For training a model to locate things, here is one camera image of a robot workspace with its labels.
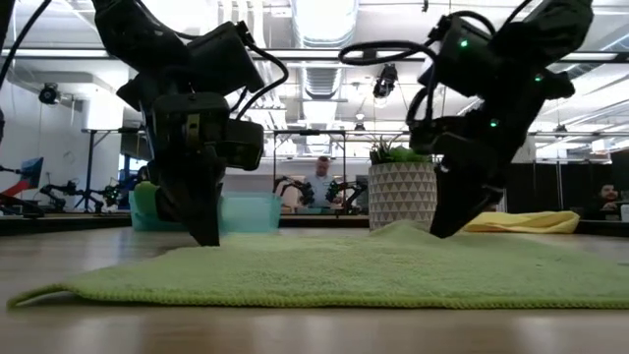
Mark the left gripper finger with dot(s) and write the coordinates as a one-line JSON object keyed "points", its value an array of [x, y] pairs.
{"points": [[206, 211], [172, 196]]}

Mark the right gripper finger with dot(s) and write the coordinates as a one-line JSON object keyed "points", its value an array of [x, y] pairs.
{"points": [[484, 199], [449, 206]]}

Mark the teal translucent plastic bin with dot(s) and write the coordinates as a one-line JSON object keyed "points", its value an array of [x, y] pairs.
{"points": [[250, 211]]}

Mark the light green microfiber towel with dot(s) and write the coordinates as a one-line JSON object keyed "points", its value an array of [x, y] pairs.
{"points": [[344, 270]]}

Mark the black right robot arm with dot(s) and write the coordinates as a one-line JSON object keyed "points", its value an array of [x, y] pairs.
{"points": [[540, 34]]}

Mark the black background robot arm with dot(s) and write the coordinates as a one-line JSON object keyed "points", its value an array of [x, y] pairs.
{"points": [[297, 189], [59, 192], [110, 194], [349, 192]]}

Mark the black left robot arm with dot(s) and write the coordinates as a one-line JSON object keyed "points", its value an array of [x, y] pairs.
{"points": [[137, 34]]}

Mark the yellow microfiber towel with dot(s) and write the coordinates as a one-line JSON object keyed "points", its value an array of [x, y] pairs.
{"points": [[531, 222]]}

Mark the succulent in patterned pot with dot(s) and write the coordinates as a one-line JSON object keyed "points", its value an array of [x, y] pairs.
{"points": [[400, 196]]}

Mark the black room partition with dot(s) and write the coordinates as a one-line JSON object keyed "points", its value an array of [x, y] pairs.
{"points": [[565, 189]]}

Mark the person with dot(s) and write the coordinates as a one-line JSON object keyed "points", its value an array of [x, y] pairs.
{"points": [[608, 194], [323, 169]]}

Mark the blue and red tilted screen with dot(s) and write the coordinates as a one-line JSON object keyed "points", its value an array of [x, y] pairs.
{"points": [[29, 172]]}

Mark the black ceiling spotlight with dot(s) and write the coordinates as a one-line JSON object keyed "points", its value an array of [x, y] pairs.
{"points": [[49, 93]]}

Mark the black overhead crossbeam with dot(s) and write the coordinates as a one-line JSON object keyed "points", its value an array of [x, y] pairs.
{"points": [[623, 56]]}

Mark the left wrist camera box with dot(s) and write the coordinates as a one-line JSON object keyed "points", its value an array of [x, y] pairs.
{"points": [[245, 145]]}

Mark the black hanging camera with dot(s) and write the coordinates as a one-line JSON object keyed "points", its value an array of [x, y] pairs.
{"points": [[384, 81]]}

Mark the black aluminium table frame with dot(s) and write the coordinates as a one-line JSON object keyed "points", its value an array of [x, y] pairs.
{"points": [[64, 225]]}

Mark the black background station frame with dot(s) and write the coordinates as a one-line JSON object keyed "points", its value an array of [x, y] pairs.
{"points": [[309, 132]]}

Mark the silver ventilation duct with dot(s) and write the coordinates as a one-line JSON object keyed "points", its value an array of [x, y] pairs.
{"points": [[324, 19]]}

